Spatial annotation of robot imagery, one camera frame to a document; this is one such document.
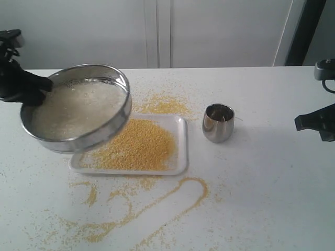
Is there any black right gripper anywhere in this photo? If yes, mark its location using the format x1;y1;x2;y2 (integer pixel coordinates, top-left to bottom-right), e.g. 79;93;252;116
294;104;335;142

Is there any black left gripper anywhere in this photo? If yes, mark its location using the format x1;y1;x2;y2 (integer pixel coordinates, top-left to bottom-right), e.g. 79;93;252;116
1;58;53;106

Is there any round stainless steel sieve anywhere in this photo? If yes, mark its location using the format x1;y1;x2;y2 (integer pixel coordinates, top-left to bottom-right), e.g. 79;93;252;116
20;64;132;154

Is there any stainless steel cup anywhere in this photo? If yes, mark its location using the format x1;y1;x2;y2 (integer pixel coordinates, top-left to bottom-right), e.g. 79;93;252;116
202;104;235;143

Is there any white rectangular plastic tray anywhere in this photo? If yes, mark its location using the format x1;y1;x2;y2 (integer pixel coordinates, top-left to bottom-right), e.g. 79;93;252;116
69;113;188;176

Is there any white cabinet door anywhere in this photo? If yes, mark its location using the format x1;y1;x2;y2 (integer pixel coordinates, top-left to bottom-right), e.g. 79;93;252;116
143;1;306;68

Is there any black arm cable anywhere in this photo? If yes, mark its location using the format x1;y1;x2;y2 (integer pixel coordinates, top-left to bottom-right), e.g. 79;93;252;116
321;78;335;93

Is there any wrist camera with heatsink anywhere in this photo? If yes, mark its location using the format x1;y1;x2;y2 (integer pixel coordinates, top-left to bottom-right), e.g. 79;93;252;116
314;59;335;81

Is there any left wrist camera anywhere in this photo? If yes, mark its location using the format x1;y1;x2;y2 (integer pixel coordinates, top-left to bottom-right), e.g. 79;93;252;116
0;29;25;48

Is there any dark vertical door frame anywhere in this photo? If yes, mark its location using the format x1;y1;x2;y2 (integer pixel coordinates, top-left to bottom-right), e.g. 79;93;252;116
284;0;327;66

